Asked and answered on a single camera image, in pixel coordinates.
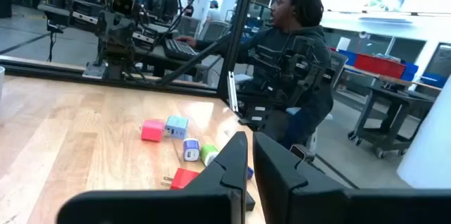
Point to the red storage bin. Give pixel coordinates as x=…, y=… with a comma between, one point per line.
x=378, y=66

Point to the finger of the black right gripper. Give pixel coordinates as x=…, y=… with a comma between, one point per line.
x=81, y=7
x=146, y=45

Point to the black keyboard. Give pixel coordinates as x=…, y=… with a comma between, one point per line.
x=178, y=48

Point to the person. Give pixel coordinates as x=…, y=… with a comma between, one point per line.
x=213, y=14
x=299, y=2
x=172, y=5
x=189, y=9

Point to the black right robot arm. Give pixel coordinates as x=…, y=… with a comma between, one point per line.
x=116, y=65

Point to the red wall charger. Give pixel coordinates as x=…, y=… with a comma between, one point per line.
x=185, y=178

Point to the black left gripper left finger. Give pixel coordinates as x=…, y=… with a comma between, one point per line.
x=211, y=206

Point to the grey mesh office chair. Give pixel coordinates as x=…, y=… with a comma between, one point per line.
x=188, y=26
x=213, y=31

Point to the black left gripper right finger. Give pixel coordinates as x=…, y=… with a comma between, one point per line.
x=317, y=206

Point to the silver metal bracket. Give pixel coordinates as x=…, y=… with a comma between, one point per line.
x=232, y=93

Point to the blue storage bin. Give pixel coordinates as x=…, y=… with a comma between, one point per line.
x=410, y=72
x=435, y=80
x=349, y=57

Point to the black wheeled cart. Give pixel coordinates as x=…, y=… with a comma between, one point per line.
x=387, y=97

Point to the pink wall charger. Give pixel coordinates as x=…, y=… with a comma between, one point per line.
x=152, y=131

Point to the light blue wall charger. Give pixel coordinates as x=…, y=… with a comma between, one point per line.
x=178, y=125

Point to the black case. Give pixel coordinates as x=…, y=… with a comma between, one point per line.
x=250, y=201

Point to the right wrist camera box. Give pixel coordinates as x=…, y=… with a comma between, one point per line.
x=123, y=4

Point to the purple and white wall charger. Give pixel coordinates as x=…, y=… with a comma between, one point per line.
x=191, y=148

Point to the dark grey desk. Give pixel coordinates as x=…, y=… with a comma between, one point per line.
x=155, y=56

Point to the green wall charger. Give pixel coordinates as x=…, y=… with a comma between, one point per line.
x=208, y=153

